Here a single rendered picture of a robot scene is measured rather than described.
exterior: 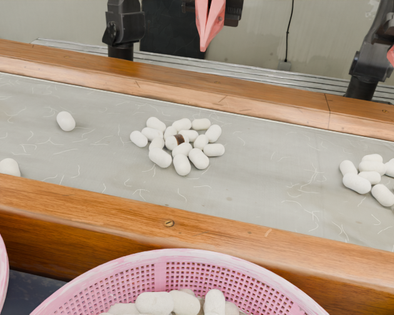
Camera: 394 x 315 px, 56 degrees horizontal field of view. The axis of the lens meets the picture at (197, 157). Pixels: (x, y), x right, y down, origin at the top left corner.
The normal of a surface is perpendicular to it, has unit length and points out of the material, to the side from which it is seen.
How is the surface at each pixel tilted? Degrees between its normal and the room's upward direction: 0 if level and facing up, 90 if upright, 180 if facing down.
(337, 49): 90
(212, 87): 0
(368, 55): 65
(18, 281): 0
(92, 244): 90
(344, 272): 0
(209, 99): 45
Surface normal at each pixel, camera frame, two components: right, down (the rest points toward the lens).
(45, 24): -0.08, 0.54
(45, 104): 0.11, -0.83
